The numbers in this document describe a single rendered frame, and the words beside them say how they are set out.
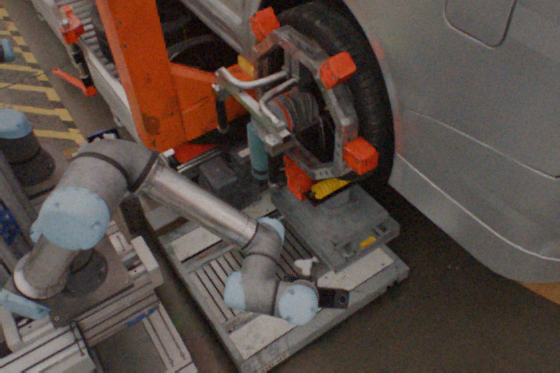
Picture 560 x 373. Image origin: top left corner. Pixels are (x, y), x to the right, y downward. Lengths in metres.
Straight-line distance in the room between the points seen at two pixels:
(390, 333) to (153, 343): 0.94
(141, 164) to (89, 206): 0.16
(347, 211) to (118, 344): 1.08
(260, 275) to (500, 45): 0.71
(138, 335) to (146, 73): 0.98
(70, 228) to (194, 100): 1.32
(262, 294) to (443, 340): 1.37
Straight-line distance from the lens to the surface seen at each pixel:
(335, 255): 2.37
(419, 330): 2.40
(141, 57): 2.04
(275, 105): 1.85
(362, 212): 2.42
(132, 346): 2.19
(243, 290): 1.14
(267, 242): 1.20
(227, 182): 2.32
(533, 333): 2.52
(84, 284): 1.57
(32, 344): 1.67
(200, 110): 2.29
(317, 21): 1.78
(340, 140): 1.75
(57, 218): 1.03
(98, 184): 1.04
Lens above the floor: 2.09
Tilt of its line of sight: 45 degrees down
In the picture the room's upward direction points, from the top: 5 degrees counter-clockwise
